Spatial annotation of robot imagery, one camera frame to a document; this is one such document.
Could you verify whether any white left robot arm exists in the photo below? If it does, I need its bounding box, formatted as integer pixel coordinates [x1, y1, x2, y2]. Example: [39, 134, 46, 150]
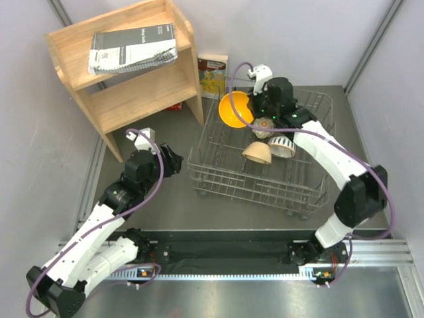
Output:
[26, 144, 183, 317]

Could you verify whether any grey wire dish rack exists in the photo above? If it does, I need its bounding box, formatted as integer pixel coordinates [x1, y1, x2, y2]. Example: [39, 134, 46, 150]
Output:
[187, 90, 330, 219]

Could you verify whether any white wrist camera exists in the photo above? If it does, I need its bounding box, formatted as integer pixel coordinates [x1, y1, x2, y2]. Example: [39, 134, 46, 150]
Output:
[126, 128, 156, 154]
[248, 64, 273, 95]

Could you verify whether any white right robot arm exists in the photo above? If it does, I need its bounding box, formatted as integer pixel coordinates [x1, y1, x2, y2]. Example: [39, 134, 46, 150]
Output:
[248, 77, 388, 265]

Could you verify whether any beige bird-pattern bowl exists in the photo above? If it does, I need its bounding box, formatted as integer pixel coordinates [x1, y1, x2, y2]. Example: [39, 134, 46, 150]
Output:
[242, 141, 272, 165]

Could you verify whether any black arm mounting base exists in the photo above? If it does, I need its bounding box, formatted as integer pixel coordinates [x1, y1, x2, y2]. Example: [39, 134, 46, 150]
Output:
[109, 229, 348, 275]

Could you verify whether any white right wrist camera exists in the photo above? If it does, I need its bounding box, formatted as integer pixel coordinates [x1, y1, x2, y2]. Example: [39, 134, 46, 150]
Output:
[248, 64, 273, 95]

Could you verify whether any floral patterned ceramic bowl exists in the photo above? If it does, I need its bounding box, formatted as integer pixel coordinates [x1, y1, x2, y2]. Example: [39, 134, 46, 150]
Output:
[252, 117, 275, 139]

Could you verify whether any black-white striped bowl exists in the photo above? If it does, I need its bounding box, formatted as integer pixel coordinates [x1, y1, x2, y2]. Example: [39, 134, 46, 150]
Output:
[268, 135, 296, 158]

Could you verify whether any yellow plastic bowl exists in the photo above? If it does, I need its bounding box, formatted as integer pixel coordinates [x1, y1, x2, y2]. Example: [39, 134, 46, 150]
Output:
[218, 91, 254, 129]

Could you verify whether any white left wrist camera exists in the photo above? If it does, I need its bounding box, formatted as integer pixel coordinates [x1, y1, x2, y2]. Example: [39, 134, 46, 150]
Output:
[126, 128, 156, 154]

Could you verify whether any colourful paperback book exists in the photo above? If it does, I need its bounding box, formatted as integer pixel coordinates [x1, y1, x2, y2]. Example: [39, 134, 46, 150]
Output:
[197, 54, 229, 99]

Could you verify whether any small red object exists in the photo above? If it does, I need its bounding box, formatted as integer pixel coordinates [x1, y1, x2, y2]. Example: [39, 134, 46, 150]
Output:
[166, 102, 182, 111]

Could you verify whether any grey spiral-bound manual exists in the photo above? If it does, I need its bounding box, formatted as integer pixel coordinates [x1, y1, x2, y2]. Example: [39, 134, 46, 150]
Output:
[87, 23, 178, 76]

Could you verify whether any wooden two-tier shelf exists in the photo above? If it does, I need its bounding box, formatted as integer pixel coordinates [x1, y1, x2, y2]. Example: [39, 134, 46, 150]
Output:
[45, 1, 204, 162]

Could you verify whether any aluminium rail with cable duct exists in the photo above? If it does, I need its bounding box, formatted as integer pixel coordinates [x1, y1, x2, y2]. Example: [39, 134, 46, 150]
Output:
[58, 238, 415, 282]

